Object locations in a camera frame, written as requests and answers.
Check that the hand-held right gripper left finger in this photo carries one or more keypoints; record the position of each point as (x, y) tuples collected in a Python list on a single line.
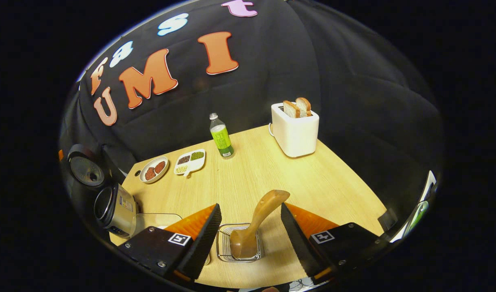
[(203, 247)]

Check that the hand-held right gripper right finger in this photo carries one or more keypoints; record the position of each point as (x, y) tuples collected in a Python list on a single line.
[(300, 247)]

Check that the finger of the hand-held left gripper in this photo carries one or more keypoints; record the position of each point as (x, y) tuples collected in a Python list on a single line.
[(61, 155)]

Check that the wooden spoon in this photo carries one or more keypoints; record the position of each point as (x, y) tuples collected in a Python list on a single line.
[(258, 219)]

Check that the dark grey rice cooker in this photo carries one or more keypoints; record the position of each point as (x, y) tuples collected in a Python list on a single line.
[(118, 211)]

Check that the clear plastic container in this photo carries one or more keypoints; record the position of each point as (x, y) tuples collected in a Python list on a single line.
[(158, 219)]

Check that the pale yellow beans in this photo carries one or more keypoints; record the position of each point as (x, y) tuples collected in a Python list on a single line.
[(181, 168)]

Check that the white divided dish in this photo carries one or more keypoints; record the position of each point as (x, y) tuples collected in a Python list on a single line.
[(193, 164)]

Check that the white round plate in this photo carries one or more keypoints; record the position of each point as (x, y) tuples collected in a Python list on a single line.
[(144, 178)]

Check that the dark brown beans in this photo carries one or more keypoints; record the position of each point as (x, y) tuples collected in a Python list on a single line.
[(183, 159)]

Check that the red-brown meat piece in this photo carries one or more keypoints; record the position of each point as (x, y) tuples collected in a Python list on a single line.
[(159, 166), (150, 173)]

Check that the green beans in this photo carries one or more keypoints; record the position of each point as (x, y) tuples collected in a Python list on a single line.
[(197, 155)]

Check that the green label drink bottle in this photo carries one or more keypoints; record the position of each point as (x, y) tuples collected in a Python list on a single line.
[(222, 140)]

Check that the white toaster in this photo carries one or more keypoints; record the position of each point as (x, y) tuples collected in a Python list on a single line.
[(294, 136)]

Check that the white green object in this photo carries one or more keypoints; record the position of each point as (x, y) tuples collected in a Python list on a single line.
[(418, 213)]

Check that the bread slice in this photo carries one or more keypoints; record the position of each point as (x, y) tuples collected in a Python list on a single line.
[(291, 109), (304, 106)]

